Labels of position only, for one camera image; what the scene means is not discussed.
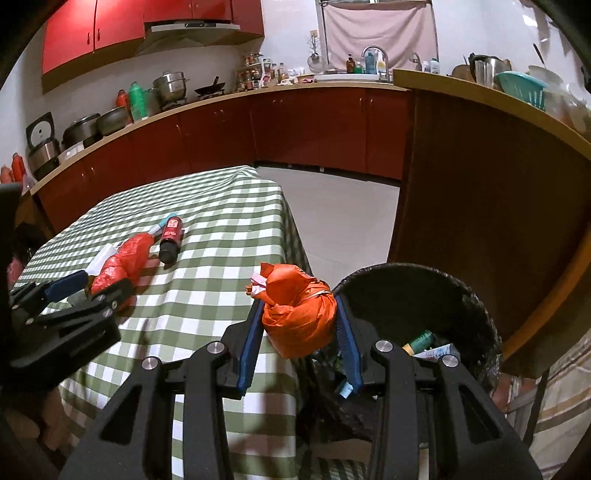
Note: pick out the pink hanging towel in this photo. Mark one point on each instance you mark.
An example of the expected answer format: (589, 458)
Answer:
(378, 32)

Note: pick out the hanging metal strainer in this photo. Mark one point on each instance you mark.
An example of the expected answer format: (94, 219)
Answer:
(315, 60)

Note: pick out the steel stockpot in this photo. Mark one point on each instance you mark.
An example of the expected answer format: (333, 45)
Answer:
(171, 87)

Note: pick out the white sink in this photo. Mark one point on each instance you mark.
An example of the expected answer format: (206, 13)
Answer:
(351, 77)

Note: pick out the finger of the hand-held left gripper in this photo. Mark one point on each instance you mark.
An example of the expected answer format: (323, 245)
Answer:
(117, 295)
(69, 282)

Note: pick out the black wok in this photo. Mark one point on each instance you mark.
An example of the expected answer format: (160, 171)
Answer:
(210, 88)

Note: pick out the white pouch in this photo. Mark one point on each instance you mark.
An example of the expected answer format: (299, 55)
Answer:
(104, 256)

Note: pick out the orange plastic bag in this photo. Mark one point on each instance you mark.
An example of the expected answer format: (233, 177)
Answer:
(300, 314)

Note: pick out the striped beige cloth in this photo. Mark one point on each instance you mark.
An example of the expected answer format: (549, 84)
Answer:
(563, 415)

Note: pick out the red plastic bag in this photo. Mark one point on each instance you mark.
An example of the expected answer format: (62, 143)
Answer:
(124, 258)

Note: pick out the white yellow spray bottle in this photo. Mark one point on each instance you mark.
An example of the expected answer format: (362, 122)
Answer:
(381, 64)

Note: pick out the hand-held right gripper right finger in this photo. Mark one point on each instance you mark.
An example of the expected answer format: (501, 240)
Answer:
(351, 350)

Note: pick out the brown wooden counter unit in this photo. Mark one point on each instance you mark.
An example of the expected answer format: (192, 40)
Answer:
(485, 194)

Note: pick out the teal capped tube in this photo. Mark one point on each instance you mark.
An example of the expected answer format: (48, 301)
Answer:
(171, 216)

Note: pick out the large dark pot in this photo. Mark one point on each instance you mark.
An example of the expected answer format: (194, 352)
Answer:
(81, 131)

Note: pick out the brown bottle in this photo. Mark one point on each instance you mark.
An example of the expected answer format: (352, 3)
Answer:
(351, 64)

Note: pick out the red thermos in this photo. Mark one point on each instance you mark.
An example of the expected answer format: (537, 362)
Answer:
(122, 99)

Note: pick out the black bin with liner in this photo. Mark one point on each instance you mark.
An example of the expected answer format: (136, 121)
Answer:
(415, 300)

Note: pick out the green spray can orange cap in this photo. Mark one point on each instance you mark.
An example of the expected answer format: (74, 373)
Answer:
(418, 342)

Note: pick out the steel rice cooker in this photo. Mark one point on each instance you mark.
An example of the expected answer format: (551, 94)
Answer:
(44, 152)

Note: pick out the blue bottle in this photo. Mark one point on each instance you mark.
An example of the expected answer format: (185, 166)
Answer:
(369, 64)

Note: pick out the spice rack with bottles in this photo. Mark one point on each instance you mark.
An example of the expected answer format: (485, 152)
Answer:
(253, 74)

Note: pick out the clear plastic containers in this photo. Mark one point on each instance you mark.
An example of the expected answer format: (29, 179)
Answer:
(570, 108)

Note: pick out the small steel tap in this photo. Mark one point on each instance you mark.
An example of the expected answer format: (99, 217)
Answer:
(415, 60)

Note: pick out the gas stove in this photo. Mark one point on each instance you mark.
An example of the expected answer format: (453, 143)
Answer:
(184, 102)

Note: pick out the row of sauce bottles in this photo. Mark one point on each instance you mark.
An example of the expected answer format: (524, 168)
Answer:
(286, 74)

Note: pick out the teal plastic basket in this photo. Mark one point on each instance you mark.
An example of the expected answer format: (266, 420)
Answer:
(521, 90)

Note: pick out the grey metal bowl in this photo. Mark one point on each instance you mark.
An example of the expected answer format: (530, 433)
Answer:
(113, 121)

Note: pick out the dark bottle red label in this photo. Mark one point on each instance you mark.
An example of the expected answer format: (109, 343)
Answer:
(170, 240)

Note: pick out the steel sink faucet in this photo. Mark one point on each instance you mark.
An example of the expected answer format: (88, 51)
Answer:
(376, 48)

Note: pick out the red wall cabinets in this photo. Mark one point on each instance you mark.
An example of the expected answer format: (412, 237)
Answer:
(115, 23)

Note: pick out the green thermos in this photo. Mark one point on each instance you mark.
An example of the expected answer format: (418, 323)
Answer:
(137, 104)

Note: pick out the steel kettle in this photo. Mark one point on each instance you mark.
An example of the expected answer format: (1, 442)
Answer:
(485, 69)

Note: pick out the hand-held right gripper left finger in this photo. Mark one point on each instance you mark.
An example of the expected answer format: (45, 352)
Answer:
(249, 350)

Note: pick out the green white checked tablecloth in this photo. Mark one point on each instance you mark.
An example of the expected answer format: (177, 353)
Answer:
(221, 221)

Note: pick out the wooden cutting board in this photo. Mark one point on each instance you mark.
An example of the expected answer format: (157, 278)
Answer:
(461, 71)

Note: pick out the white blue printed packet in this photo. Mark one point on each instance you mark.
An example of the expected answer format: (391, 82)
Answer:
(436, 353)

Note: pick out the white bowl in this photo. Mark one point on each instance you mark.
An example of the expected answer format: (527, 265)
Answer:
(545, 74)

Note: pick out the light blue tube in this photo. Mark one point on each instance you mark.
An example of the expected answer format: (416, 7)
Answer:
(346, 390)

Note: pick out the dark red base cabinets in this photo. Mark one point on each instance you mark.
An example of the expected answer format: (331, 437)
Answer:
(300, 129)

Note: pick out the steel range hood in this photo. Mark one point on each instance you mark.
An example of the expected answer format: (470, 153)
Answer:
(194, 30)

